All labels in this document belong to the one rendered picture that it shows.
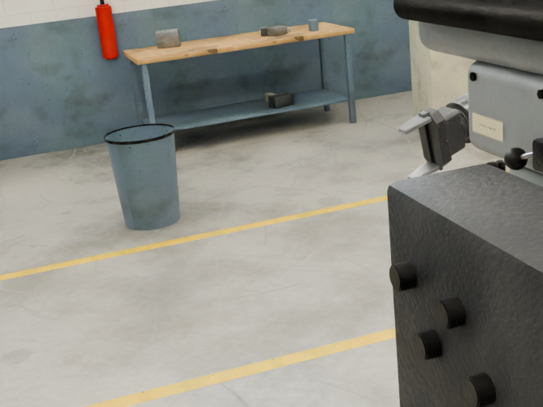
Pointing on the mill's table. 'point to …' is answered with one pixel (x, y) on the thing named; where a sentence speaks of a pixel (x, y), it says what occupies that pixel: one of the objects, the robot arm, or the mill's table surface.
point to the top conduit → (478, 15)
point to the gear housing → (504, 108)
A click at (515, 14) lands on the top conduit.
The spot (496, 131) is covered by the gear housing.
